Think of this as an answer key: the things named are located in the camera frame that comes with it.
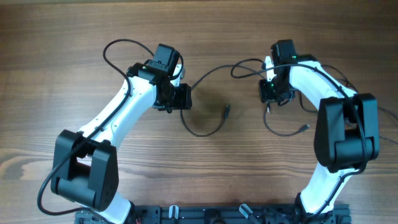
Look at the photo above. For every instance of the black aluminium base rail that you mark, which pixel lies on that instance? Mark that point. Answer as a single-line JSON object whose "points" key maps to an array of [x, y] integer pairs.
{"points": [[280, 213]]}

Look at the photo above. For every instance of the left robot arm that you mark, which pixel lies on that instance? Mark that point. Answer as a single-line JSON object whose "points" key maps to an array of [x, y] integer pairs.
{"points": [[85, 163]]}

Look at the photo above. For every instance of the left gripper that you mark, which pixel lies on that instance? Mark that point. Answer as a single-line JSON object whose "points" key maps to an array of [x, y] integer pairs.
{"points": [[184, 101]]}

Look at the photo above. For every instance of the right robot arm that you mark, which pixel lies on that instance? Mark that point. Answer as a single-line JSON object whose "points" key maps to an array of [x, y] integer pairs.
{"points": [[346, 134]]}

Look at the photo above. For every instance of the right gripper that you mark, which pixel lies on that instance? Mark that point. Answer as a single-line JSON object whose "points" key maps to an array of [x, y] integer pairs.
{"points": [[265, 95]]}

